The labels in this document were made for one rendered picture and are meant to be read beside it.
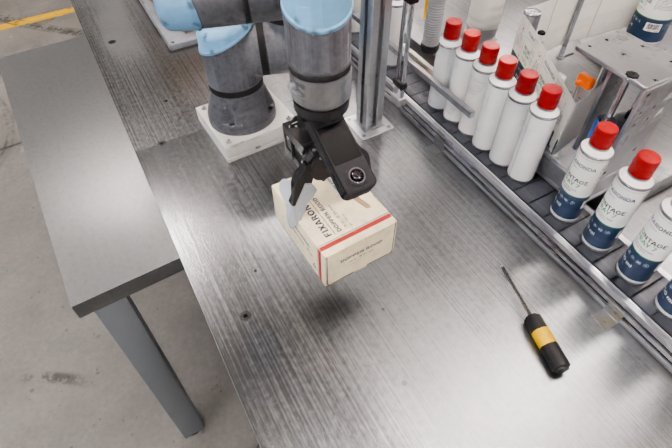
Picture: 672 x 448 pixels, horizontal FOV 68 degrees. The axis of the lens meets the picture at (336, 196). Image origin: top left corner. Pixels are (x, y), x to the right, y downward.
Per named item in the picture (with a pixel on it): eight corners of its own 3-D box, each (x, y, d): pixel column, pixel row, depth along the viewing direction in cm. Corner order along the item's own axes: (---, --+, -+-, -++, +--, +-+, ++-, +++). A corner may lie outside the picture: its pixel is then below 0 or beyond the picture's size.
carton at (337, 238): (392, 252, 78) (397, 221, 72) (325, 287, 73) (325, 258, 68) (338, 188, 87) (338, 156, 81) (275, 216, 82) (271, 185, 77)
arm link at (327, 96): (363, 71, 59) (303, 93, 56) (362, 102, 62) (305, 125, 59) (330, 43, 63) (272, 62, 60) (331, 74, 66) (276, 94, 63)
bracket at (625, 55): (690, 71, 78) (693, 66, 77) (643, 92, 74) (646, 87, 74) (619, 32, 86) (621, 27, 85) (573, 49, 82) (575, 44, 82)
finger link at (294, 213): (277, 207, 77) (302, 158, 73) (296, 233, 73) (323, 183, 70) (260, 207, 75) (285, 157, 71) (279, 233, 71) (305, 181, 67)
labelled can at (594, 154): (584, 216, 92) (633, 131, 76) (564, 227, 90) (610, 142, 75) (563, 198, 95) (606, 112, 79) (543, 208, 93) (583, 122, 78)
